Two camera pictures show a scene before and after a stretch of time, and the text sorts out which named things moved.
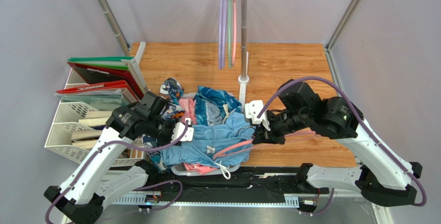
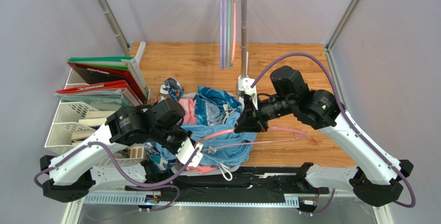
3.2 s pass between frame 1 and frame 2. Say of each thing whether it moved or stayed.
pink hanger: moved
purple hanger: stayed
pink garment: stayed
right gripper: moved
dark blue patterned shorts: stayed
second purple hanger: stayed
